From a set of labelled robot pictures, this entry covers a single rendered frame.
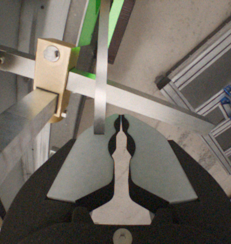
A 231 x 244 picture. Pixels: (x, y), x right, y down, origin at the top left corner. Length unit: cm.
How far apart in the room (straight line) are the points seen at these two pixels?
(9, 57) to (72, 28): 14
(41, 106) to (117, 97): 11
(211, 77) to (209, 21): 39
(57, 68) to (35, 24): 27
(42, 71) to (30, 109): 7
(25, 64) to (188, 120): 29
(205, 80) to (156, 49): 38
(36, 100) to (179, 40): 101
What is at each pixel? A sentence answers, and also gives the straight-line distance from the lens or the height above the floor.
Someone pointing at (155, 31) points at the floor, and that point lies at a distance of 106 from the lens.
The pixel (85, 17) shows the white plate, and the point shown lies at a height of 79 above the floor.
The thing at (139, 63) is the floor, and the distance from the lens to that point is 105.
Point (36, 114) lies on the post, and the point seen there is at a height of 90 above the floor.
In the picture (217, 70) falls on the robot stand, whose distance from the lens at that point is 102.
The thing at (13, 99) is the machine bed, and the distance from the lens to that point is 56.
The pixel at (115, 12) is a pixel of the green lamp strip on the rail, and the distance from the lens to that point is 33.
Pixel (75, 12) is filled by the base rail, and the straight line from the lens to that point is 35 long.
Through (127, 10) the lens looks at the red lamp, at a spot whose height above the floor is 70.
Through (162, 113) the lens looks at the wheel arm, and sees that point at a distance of 25.
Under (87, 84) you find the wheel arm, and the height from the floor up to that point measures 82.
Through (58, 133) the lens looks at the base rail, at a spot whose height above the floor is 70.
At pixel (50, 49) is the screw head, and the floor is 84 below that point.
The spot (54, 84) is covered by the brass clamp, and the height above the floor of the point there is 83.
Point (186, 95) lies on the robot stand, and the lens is 97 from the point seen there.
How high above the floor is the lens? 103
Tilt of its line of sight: 58 degrees down
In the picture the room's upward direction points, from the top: 178 degrees counter-clockwise
